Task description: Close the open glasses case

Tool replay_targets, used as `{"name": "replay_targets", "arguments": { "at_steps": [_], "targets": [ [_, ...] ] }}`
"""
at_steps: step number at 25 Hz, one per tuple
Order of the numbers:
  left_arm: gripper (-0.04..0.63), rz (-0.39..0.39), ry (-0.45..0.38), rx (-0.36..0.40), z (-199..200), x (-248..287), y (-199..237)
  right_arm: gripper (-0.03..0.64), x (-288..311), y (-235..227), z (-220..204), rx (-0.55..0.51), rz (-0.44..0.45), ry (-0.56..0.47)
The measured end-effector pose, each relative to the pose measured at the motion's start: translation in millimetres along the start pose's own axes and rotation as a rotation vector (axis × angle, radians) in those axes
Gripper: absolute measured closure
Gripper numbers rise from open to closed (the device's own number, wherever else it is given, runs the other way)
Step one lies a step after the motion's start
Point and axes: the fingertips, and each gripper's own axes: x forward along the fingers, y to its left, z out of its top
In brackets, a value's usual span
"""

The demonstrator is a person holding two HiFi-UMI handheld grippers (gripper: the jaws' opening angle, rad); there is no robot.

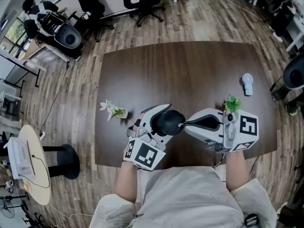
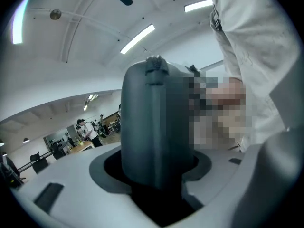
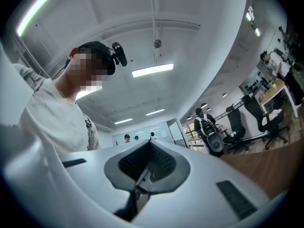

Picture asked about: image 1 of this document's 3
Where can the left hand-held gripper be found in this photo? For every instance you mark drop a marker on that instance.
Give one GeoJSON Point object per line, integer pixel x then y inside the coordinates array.
{"type": "Point", "coordinates": [145, 153]}

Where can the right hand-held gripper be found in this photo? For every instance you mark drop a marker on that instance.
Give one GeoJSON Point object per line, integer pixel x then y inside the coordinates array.
{"type": "Point", "coordinates": [247, 127]}

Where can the black pouch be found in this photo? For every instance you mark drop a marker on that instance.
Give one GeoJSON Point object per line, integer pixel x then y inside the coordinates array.
{"type": "Point", "coordinates": [169, 123]}

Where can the person's right forearm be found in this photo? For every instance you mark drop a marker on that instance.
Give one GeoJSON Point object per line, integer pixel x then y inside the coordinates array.
{"type": "Point", "coordinates": [237, 172]}

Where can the person's left forearm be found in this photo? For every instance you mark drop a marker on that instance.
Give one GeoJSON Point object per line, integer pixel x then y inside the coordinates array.
{"type": "Point", "coordinates": [126, 182]}

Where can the green potted plant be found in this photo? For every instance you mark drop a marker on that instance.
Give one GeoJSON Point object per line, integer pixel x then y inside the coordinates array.
{"type": "Point", "coordinates": [232, 103]}

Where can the white flower potted plant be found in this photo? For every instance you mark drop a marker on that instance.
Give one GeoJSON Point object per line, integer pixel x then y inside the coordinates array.
{"type": "Point", "coordinates": [120, 113]}

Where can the small white handheld fan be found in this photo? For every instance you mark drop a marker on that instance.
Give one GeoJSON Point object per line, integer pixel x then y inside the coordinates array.
{"type": "Point", "coordinates": [248, 89]}

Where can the person's beige shirt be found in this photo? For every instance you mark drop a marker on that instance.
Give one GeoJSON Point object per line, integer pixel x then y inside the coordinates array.
{"type": "Point", "coordinates": [185, 198]}

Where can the small wooden desk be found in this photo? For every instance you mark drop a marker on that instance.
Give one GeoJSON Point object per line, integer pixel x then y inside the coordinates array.
{"type": "Point", "coordinates": [54, 51]}

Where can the small white flower ornament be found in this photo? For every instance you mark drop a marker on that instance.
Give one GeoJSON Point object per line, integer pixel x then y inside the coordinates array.
{"type": "Point", "coordinates": [86, 15]}

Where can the small orange and white dish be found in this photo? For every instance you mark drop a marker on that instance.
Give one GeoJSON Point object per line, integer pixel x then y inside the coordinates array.
{"type": "Point", "coordinates": [27, 186]}

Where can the white box device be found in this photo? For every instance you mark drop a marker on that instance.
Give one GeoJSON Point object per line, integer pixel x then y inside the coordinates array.
{"type": "Point", "coordinates": [16, 155]}

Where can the black standing fan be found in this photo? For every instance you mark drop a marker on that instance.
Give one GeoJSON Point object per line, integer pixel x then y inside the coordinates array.
{"type": "Point", "coordinates": [7, 210]}

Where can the round beige pedestal table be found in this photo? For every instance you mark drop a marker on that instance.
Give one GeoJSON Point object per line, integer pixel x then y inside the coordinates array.
{"type": "Point", "coordinates": [31, 132]}

